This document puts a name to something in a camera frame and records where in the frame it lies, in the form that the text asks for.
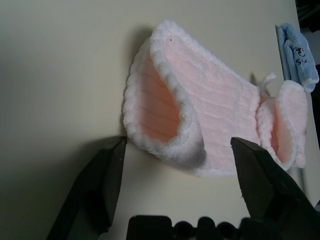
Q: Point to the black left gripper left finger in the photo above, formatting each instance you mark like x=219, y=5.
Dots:
x=92, y=190

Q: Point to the pink towel with white trim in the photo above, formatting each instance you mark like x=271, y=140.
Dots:
x=212, y=95

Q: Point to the folded blue towel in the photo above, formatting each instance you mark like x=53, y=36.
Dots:
x=297, y=50

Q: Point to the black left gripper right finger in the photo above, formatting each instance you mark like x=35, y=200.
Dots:
x=270, y=185

